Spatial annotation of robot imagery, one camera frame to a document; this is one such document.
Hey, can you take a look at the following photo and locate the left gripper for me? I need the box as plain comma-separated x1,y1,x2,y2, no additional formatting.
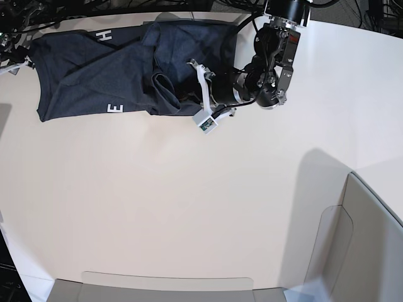
187,59,236,121

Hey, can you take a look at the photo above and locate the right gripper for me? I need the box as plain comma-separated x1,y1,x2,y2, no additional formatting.
1,47,35,76

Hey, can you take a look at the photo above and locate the dark blue t-shirt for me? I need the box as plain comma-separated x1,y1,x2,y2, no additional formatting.
29,20,233,121

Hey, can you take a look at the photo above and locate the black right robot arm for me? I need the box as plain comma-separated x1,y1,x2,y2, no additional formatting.
1,33,35,76

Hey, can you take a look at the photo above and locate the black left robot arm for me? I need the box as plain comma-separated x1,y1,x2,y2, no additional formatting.
188,1,312,129

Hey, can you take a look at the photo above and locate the grey bin bottom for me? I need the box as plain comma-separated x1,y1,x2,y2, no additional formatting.
47,271,286,301

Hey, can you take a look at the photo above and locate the grey bin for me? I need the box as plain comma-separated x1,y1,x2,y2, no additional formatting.
47,271,286,301
302,174,402,301

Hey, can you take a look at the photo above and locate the grey bin right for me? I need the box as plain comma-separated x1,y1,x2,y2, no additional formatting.
302,174,402,301

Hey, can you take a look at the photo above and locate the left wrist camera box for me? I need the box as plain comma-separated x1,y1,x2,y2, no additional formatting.
192,109,218,135

